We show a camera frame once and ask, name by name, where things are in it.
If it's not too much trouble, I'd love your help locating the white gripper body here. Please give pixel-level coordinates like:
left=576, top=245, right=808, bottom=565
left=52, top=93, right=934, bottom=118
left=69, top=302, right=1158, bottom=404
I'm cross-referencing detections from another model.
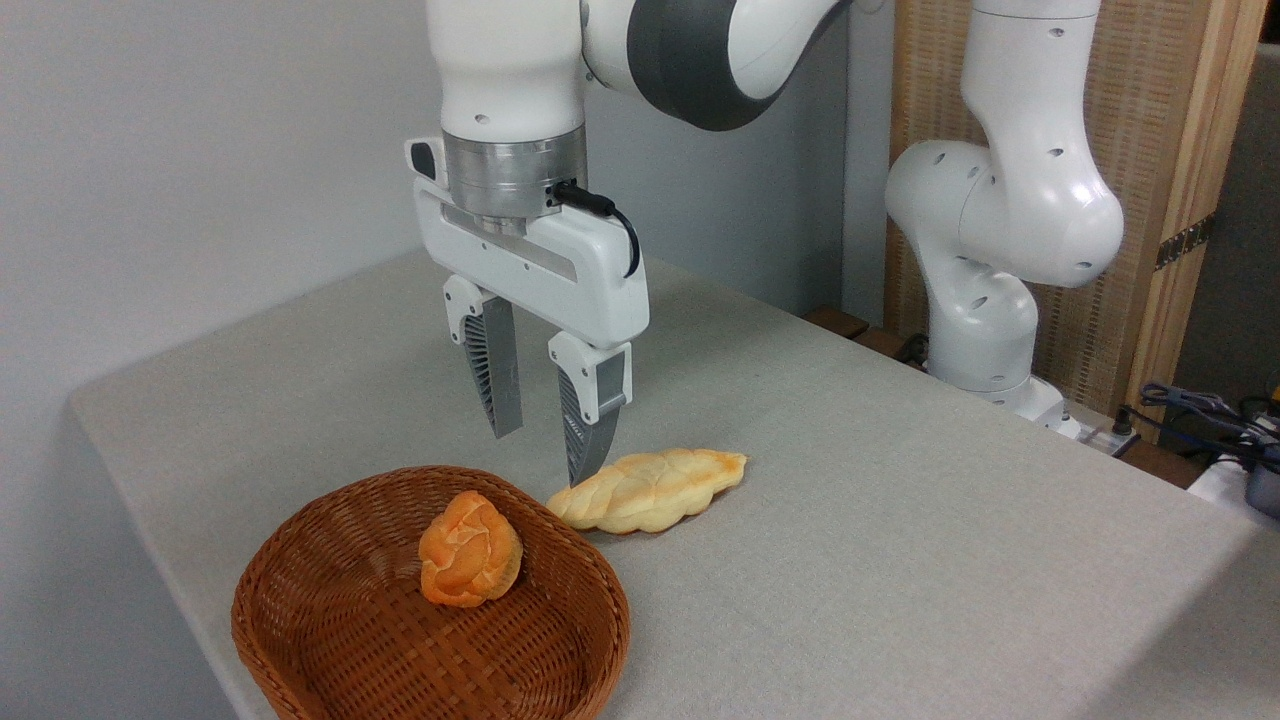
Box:
left=405, top=135, right=651, bottom=352

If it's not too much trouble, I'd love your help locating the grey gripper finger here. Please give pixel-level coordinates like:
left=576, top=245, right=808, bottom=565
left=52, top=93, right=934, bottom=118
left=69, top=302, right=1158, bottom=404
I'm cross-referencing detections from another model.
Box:
left=443, top=274, right=524, bottom=440
left=547, top=331, right=634, bottom=488

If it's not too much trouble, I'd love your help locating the round orange bread roll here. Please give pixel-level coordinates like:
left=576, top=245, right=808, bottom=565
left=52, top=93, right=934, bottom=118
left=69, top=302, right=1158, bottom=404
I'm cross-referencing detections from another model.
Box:
left=418, top=490, right=524, bottom=609

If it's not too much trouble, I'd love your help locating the long braided bread loaf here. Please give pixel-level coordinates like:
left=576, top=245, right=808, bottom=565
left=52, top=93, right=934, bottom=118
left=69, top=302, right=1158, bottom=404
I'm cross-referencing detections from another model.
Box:
left=546, top=448, right=749, bottom=535

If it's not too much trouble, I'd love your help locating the brown wooden platform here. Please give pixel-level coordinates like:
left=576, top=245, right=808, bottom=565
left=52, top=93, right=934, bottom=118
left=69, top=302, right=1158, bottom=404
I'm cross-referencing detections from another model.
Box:
left=803, top=304, right=931, bottom=373

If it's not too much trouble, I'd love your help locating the brown wicker basket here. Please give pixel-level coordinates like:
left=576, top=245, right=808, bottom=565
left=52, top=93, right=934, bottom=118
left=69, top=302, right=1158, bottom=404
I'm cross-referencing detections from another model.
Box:
left=231, top=465, right=632, bottom=720

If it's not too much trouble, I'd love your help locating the metal screen hinge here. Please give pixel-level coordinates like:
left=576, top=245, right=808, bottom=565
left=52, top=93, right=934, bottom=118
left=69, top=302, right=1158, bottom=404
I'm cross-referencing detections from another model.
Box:
left=1155, top=212, right=1217, bottom=272

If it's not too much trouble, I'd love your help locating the wooden woven folding screen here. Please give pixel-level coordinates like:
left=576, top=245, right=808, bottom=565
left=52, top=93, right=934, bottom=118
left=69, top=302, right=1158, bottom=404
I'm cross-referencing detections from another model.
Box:
left=885, top=0, right=1269, bottom=441

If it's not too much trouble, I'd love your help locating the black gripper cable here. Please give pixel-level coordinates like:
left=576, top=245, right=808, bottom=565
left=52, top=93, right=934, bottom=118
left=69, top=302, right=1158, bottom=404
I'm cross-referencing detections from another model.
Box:
left=553, top=180, right=642, bottom=280

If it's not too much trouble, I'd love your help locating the bundle of dark cables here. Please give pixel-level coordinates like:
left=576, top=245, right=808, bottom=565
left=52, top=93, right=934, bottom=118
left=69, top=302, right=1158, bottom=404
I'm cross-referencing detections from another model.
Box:
left=1118, top=380, right=1280, bottom=473

